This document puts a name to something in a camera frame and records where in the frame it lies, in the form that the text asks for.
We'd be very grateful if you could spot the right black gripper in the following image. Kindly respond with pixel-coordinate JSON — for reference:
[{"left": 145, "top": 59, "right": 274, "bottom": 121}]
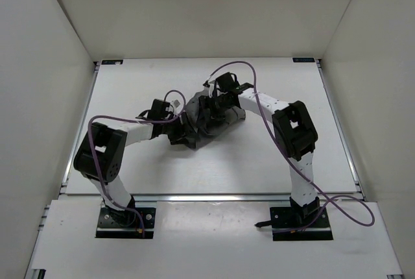
[{"left": 196, "top": 94, "right": 234, "bottom": 128}]

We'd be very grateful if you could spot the aluminium right table rail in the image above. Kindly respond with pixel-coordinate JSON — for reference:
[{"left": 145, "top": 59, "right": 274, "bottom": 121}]
[{"left": 316, "top": 59, "right": 364, "bottom": 198}]

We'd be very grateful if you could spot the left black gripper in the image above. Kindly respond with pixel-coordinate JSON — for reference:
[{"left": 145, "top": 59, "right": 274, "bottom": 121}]
[{"left": 161, "top": 111, "right": 199, "bottom": 145}]

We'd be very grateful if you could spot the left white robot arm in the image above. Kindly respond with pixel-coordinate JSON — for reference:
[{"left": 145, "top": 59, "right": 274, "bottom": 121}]
[{"left": 73, "top": 99, "right": 184, "bottom": 226}]

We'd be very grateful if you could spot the aluminium front table rail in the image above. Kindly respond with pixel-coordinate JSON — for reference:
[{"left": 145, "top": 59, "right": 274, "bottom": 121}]
[{"left": 134, "top": 193, "right": 290, "bottom": 202}]

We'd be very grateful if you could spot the right blue table label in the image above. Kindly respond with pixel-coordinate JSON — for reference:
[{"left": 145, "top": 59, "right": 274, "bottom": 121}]
[{"left": 292, "top": 57, "right": 315, "bottom": 63}]

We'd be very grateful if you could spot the left blue table label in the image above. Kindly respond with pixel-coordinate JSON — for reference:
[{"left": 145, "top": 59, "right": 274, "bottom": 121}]
[{"left": 101, "top": 60, "right": 123, "bottom": 66}]

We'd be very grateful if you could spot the grey pleated skirt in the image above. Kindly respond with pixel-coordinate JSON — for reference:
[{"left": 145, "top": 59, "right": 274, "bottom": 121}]
[{"left": 169, "top": 91, "right": 246, "bottom": 150}]

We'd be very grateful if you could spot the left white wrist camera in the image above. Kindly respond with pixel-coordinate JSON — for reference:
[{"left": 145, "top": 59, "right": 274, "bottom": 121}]
[{"left": 171, "top": 99, "right": 181, "bottom": 108}]

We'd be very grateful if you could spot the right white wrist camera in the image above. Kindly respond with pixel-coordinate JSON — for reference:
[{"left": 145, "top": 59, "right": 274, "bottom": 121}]
[{"left": 203, "top": 79, "right": 216, "bottom": 97}]

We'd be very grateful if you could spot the purple cable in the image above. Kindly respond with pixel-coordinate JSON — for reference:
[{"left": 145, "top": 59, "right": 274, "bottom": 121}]
[
  {"left": 88, "top": 90, "right": 187, "bottom": 231},
  {"left": 204, "top": 60, "right": 376, "bottom": 228}
]

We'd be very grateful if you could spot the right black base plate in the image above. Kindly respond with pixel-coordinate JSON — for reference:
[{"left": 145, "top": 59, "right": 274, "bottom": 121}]
[{"left": 255, "top": 207, "right": 333, "bottom": 241}]

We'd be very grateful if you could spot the aluminium table rail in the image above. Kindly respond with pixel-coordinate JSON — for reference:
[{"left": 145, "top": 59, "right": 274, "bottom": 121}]
[
  {"left": 316, "top": 59, "right": 364, "bottom": 198},
  {"left": 134, "top": 193, "right": 290, "bottom": 202},
  {"left": 60, "top": 61, "right": 101, "bottom": 191}
]

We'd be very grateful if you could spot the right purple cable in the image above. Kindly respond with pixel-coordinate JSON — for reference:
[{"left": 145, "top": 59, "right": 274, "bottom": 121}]
[{"left": 204, "top": 60, "right": 376, "bottom": 228}]

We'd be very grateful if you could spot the aluminium left table rail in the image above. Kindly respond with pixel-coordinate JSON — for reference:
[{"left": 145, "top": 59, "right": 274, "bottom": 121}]
[{"left": 60, "top": 61, "right": 101, "bottom": 191}]

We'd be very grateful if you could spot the blue table label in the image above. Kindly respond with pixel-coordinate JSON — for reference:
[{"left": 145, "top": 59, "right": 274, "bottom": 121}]
[
  {"left": 292, "top": 57, "right": 315, "bottom": 63},
  {"left": 101, "top": 60, "right": 123, "bottom": 66}
]

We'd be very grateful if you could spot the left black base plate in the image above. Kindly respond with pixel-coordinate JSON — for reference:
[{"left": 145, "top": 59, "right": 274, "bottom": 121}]
[{"left": 95, "top": 206, "right": 156, "bottom": 239}]

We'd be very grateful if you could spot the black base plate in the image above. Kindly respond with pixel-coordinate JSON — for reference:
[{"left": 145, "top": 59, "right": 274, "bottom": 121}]
[
  {"left": 255, "top": 207, "right": 333, "bottom": 241},
  {"left": 95, "top": 206, "right": 156, "bottom": 239}
]

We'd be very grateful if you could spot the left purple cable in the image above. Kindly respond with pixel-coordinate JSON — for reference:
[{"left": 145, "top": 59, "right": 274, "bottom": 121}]
[{"left": 88, "top": 90, "right": 187, "bottom": 231}]

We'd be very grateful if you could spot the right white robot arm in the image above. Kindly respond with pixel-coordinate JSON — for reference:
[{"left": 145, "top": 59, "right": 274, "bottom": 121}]
[{"left": 204, "top": 73, "right": 319, "bottom": 228}]

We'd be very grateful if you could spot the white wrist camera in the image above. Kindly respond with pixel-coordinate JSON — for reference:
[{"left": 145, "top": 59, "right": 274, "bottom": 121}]
[
  {"left": 203, "top": 79, "right": 216, "bottom": 97},
  {"left": 171, "top": 99, "right": 181, "bottom": 108}
]

